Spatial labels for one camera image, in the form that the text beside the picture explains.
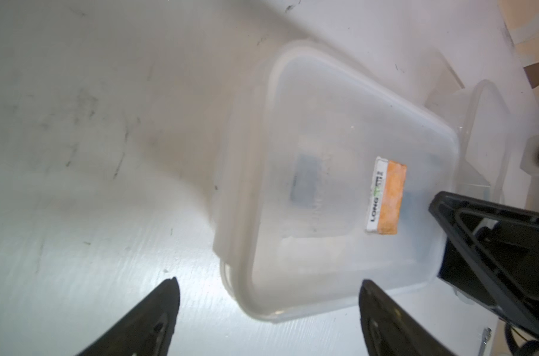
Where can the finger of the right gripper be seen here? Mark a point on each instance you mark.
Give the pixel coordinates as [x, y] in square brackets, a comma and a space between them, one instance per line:
[492, 256]

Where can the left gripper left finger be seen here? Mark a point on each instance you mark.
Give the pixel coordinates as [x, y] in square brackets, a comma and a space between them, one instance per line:
[147, 329]

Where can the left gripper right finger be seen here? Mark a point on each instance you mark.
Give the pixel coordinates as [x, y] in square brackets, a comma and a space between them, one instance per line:
[389, 330]

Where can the small clear lunch box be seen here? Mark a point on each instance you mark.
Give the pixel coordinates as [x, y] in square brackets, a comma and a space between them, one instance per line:
[325, 181]

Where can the clear lunch box teal seal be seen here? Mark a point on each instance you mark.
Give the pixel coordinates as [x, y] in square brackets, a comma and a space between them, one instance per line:
[480, 117]

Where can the silver combination wrench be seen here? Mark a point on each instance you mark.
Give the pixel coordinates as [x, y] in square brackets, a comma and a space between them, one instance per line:
[485, 338]

